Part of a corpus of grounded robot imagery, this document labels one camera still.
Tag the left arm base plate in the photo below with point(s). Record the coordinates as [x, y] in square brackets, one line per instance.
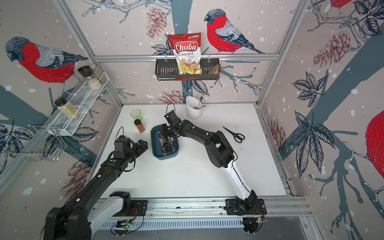
[133, 208]

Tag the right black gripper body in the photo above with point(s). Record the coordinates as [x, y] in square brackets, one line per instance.
[167, 131]

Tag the yellow spice jar brown lid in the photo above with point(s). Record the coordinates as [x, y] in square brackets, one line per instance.
[67, 108]

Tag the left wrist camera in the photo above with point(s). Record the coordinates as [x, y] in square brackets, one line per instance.
[122, 144]

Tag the green glass cup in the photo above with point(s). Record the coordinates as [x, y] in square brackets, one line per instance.
[136, 114]

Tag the long black scissors back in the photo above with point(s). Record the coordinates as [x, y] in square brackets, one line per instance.
[239, 138]

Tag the black wire wall basket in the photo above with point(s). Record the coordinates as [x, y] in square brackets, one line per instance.
[167, 70]

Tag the white utensil holder cup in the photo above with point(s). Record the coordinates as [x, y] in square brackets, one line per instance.
[193, 110]

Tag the large black scissors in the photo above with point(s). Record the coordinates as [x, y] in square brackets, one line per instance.
[168, 146]

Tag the metal wire rack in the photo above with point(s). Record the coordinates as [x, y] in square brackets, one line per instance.
[34, 142]

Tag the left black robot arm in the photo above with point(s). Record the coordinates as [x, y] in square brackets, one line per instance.
[80, 218]

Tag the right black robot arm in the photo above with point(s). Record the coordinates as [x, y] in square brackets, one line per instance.
[220, 153]

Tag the utensils in cup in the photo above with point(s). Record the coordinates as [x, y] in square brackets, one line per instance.
[200, 103]

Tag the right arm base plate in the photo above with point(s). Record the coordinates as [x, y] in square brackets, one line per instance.
[235, 207]

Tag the red cassava chips bag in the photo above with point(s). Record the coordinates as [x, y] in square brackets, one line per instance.
[187, 50]

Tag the orange spice bottle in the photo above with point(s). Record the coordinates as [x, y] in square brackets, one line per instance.
[138, 123]

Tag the black lid spice jar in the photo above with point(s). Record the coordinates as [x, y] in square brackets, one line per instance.
[92, 81]

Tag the teal plastic storage box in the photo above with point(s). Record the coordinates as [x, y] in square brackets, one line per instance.
[156, 144]

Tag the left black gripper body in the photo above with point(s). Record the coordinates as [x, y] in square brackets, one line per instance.
[134, 152]

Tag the small circuit board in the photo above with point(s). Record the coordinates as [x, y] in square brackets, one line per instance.
[124, 224]

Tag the white wire wall shelf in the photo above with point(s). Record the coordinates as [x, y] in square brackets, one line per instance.
[83, 97]

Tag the clear spice jar back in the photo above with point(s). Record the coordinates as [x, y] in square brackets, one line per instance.
[99, 74]

